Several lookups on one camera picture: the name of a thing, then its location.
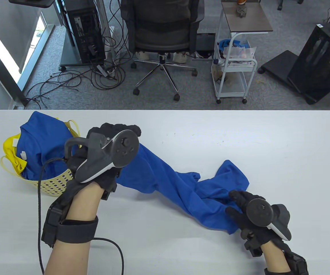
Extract yellow perforated laundry basket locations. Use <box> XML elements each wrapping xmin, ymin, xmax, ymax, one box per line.
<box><xmin>0</xmin><ymin>119</ymin><xmax>82</xmax><ymax>197</ymax></box>

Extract black computer tower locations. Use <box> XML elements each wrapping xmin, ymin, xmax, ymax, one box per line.
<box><xmin>63</xmin><ymin>0</ymin><xmax>107</xmax><ymax>64</ymax></box>

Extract silver desk column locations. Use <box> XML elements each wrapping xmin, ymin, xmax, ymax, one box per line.
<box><xmin>95</xmin><ymin>0</ymin><xmax>116</xmax><ymax>62</ymax></box>

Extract black braided cable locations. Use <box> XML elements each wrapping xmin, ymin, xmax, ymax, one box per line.
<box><xmin>92</xmin><ymin>237</ymin><xmax>124</xmax><ymax>275</ymax></box>
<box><xmin>37</xmin><ymin>157</ymin><xmax>69</xmax><ymax>275</ymax></box>

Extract black desk top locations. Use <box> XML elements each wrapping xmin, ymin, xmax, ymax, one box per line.
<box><xmin>9</xmin><ymin>0</ymin><xmax>57</xmax><ymax>8</ymax></box>

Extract white rolling cart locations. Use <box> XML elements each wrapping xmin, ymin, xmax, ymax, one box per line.
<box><xmin>212</xmin><ymin>32</ymin><xmax>258</xmax><ymax>104</ymax></box>

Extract brown fuzzy item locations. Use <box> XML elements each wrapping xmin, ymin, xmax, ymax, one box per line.
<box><xmin>212</xmin><ymin>64</ymin><xmax>226</xmax><ymax>84</ymax></box>

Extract person's left hand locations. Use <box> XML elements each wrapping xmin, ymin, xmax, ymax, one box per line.
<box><xmin>67</xmin><ymin>123</ymin><xmax>142</xmax><ymax>201</ymax></box>

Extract grey power strip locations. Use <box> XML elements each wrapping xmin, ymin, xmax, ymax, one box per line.
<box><xmin>96</xmin><ymin>64</ymin><xmax>109</xmax><ymax>78</ymax></box>

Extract black and white hand controller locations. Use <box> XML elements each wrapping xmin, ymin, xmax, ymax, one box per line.
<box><xmin>64</xmin><ymin>129</ymin><xmax>140</xmax><ymax>183</ymax></box>
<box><xmin>246</xmin><ymin>198</ymin><xmax>292</xmax><ymax>241</ymax></box>

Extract black rolling platform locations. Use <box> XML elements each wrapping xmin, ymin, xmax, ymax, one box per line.
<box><xmin>258</xmin><ymin>50</ymin><xmax>300</xmax><ymax>83</ymax></box>

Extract black box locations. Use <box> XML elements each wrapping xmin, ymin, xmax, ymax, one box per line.
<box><xmin>196</xmin><ymin>33</ymin><xmax>216</xmax><ymax>52</ymax></box>

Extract black wrist strap with module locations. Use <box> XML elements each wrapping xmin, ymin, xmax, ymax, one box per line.
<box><xmin>41</xmin><ymin>198</ymin><xmax>99</xmax><ymax>249</ymax></box>
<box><xmin>264</xmin><ymin>249</ymin><xmax>309</xmax><ymax>275</ymax></box>

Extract bundle of black floor cables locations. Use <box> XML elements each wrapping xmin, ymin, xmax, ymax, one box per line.
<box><xmin>24</xmin><ymin>0</ymin><xmax>134</xmax><ymax>110</ymax></box>

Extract blue cloth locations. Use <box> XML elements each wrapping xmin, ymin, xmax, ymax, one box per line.
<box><xmin>217</xmin><ymin>39</ymin><xmax>241</xmax><ymax>51</ymax></box>

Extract grey computer trolley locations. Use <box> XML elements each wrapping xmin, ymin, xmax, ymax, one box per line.
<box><xmin>59</xmin><ymin>26</ymin><xmax>116</xmax><ymax>72</ymax></box>

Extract brown side table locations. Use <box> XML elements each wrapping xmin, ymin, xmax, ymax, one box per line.
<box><xmin>221</xmin><ymin>0</ymin><xmax>274</xmax><ymax>34</ymax></box>

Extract black mesh computer case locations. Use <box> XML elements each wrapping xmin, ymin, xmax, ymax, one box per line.
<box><xmin>287</xmin><ymin>21</ymin><xmax>330</xmax><ymax>105</ymax></box>

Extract yellow t-shirt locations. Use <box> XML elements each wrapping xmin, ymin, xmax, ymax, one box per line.
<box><xmin>3</xmin><ymin>133</ymin><xmax>28</xmax><ymax>176</ymax></box>

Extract person's right forearm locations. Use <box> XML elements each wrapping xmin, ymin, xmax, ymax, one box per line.
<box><xmin>262</xmin><ymin>242</ymin><xmax>293</xmax><ymax>271</ymax></box>

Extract clear plastic bags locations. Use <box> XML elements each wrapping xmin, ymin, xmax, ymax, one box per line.
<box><xmin>223</xmin><ymin>45</ymin><xmax>257</xmax><ymax>62</ymax></box>

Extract person's right hand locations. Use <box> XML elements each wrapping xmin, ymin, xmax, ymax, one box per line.
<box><xmin>226</xmin><ymin>190</ymin><xmax>283</xmax><ymax>257</ymax></box>

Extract blue t-shirt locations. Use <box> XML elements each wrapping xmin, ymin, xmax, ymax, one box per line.
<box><xmin>16</xmin><ymin>112</ymin><xmax>81</xmax><ymax>181</ymax></box>
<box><xmin>116</xmin><ymin>143</ymin><xmax>250</xmax><ymax>235</ymax></box>

